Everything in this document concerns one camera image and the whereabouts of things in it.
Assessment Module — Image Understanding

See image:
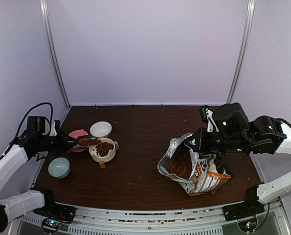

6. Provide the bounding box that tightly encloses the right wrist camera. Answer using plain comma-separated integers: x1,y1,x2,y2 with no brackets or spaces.
199,105,219,132

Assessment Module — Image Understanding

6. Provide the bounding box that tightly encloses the cream pet bowl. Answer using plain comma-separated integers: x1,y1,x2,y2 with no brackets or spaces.
89,138,119,169

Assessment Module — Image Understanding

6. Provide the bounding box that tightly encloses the white ceramic bowl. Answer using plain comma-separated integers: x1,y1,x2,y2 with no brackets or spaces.
90,121,112,138

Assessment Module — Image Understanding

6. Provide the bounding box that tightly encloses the metal frame post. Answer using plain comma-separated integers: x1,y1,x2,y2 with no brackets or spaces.
40,0,70,108
226,0,256,103

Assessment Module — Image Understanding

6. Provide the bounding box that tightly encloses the metal food scoop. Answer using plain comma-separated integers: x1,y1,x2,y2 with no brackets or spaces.
77,137,101,148

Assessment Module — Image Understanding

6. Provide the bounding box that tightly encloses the pink pet bowl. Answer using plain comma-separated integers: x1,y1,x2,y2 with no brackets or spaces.
68,130,89,154

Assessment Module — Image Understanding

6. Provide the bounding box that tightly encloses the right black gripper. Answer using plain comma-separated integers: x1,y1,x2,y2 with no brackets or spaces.
186,127,249,155

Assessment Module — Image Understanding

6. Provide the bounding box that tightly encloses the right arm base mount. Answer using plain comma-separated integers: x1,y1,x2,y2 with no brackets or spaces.
222,186,265,233

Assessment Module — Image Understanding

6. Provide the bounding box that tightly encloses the right metal frame post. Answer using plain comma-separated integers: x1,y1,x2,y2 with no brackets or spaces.
226,0,256,103

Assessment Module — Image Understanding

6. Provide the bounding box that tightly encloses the front aluminium rail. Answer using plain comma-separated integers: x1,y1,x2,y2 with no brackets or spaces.
13,199,287,235

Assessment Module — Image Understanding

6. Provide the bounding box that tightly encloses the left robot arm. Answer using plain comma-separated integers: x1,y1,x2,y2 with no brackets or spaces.
0,116,77,233

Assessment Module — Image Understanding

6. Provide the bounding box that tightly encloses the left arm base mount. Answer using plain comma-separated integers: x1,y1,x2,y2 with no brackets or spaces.
31,187,76,235

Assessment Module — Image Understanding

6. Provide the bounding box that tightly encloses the pet food bag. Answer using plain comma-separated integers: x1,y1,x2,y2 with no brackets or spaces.
157,133,233,196

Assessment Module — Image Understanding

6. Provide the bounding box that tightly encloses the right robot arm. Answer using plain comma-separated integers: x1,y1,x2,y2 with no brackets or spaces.
184,102,291,216

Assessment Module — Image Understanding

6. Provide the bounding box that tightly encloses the left metal frame post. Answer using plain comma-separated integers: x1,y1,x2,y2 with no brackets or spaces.
40,0,70,108

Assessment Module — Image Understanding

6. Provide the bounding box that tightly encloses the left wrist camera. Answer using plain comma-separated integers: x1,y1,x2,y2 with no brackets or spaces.
49,119,61,137

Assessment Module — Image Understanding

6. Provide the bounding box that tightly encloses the light blue ceramic bowl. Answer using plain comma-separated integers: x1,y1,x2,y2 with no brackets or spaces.
48,157,70,179

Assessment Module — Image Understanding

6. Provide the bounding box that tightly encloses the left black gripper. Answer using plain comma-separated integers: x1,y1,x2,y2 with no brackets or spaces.
36,129,77,156

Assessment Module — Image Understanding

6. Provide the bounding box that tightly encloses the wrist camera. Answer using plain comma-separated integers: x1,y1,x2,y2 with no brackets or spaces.
199,105,219,132
49,119,61,137

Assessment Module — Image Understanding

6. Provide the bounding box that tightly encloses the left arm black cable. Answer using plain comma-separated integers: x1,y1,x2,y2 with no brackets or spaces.
3,102,53,147

